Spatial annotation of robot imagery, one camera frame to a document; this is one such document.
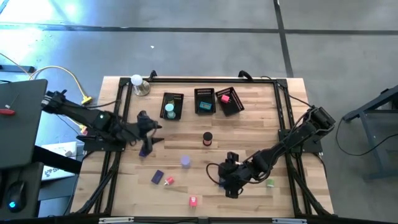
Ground black computer mouse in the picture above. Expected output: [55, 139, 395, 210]
[4, 179, 27, 213]

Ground silver metal bracket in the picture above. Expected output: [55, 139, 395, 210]
[272, 217, 308, 224]
[98, 217, 135, 224]

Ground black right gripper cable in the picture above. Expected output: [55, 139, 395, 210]
[206, 162, 225, 188]

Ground black hourglass red sand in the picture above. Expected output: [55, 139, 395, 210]
[202, 131, 214, 147]

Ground black floor cable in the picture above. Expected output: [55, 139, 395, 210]
[335, 116, 398, 157]

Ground white printed carton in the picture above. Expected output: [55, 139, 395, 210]
[40, 141, 78, 182]

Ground black aluminium table frame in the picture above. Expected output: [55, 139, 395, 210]
[70, 76, 335, 218]

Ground red handled screwdriver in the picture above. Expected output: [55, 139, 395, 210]
[0, 93, 20, 116]

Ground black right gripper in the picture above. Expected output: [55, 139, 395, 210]
[217, 151, 254, 200]

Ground blue grey metal stand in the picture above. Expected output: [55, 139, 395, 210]
[341, 84, 398, 183]

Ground black plastic mesh basket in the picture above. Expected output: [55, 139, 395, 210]
[215, 86, 246, 118]
[194, 88, 216, 115]
[159, 91, 185, 121]

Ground black rig crossbeam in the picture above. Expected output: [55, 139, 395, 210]
[0, 213, 398, 224]

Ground black flat floor bar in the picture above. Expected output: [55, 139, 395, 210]
[0, 64, 37, 74]

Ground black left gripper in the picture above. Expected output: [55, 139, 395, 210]
[134, 110, 165, 157]

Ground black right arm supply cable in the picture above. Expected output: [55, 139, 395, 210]
[259, 75, 313, 110]

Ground white light bulb brass base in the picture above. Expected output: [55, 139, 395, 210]
[130, 73, 152, 97]

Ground black mouse desk surface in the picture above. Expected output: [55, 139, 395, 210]
[0, 161, 44, 218]

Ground black desk crossbar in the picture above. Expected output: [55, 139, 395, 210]
[32, 145, 83, 175]

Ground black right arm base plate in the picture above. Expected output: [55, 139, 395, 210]
[278, 129, 330, 154]

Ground dark grey desk panel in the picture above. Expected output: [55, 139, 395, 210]
[0, 78, 49, 170]

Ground mint green hourglass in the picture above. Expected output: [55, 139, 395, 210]
[164, 103, 177, 120]

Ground yellow extension cable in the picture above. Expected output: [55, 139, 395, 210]
[0, 52, 94, 131]

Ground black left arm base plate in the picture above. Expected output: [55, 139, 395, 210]
[76, 133, 129, 152]

